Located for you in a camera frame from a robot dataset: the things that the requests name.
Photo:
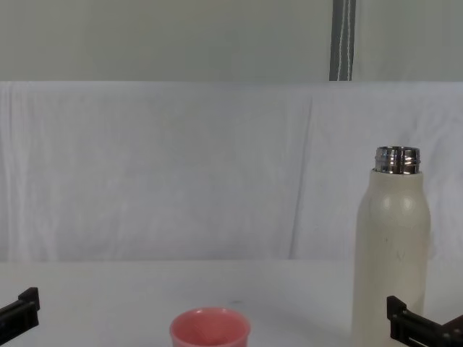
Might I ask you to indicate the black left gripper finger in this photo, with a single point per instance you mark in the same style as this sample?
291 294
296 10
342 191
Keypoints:
28 306

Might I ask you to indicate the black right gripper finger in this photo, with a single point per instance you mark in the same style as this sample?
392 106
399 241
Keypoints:
401 323

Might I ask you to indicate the cream vacuum bottle steel neck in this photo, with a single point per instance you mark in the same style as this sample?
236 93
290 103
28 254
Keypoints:
390 253

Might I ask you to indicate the white table cloth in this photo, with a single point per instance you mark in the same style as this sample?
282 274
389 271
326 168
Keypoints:
144 300

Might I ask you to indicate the pink cup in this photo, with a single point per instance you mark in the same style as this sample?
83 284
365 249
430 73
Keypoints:
210 329

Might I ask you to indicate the white wrinkled draped cloth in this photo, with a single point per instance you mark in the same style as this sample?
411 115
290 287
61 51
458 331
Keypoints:
181 170

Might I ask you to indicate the grey striped post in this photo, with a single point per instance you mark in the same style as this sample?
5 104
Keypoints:
341 39

